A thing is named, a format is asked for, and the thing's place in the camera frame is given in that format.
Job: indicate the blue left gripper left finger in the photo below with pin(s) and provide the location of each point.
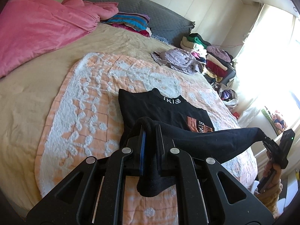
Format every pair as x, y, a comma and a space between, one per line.
141, 147

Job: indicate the right hand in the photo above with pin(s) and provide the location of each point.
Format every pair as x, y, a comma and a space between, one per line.
270, 196

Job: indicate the bag of clothes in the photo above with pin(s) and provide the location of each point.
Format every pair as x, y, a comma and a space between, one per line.
227, 95

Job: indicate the pile of folded clothes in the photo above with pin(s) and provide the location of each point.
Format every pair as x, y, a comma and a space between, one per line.
218, 64

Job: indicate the pink duvet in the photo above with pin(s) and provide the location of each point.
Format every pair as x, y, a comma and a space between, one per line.
30, 28

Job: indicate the black sweater with orange cuffs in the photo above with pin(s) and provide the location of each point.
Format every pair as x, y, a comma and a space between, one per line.
189, 127

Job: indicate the lilac crumpled garment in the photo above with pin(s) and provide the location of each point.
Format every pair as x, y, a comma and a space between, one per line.
178, 60

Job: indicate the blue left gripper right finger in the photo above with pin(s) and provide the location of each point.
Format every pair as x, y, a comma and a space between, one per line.
160, 146

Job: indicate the grey quilted headboard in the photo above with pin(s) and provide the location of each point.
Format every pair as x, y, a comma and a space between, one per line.
163, 22

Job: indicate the striped blue brown pillow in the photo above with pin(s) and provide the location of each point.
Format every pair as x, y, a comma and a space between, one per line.
134, 22

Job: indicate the beige bed sheet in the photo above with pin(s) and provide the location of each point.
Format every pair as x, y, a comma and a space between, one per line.
27, 94

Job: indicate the peach white tufted blanket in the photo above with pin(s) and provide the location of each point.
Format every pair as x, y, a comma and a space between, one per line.
85, 118

